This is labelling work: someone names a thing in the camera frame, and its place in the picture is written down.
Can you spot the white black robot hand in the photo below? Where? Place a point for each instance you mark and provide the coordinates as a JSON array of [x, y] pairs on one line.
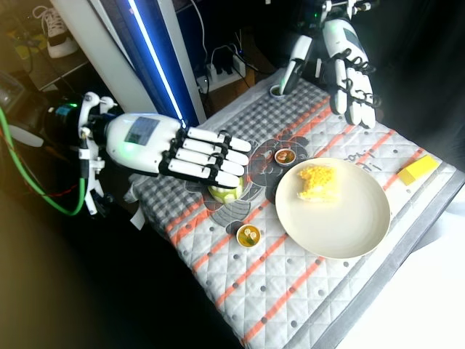
[[138, 145], [341, 40]]

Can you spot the yellow food piece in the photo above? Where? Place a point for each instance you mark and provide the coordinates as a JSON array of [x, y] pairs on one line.
[[319, 181]]

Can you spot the green apple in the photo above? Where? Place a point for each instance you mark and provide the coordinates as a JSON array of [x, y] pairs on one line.
[[225, 192]]

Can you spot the cream round plate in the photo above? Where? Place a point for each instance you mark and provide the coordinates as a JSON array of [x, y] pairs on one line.
[[334, 225]]

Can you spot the small cup with green filling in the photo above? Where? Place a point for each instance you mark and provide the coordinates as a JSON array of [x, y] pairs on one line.
[[274, 93]]

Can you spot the white pillar with blue light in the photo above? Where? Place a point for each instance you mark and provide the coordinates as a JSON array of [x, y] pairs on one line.
[[109, 54]]

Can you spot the white power strip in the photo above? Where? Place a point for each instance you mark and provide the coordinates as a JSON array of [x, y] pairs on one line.
[[218, 78]]

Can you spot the small bowl with egg halves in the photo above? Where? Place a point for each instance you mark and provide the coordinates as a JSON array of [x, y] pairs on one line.
[[284, 157]]

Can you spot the white sneaker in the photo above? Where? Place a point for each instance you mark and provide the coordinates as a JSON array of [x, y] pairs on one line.
[[58, 36]]

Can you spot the small bowl with orange soup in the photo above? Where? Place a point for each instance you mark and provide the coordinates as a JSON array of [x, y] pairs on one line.
[[248, 236]]

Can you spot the yellow block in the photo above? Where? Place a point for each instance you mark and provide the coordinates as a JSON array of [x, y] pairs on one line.
[[417, 169]]

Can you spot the grey quilt with bear print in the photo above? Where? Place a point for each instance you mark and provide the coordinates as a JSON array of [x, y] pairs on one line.
[[290, 291]]

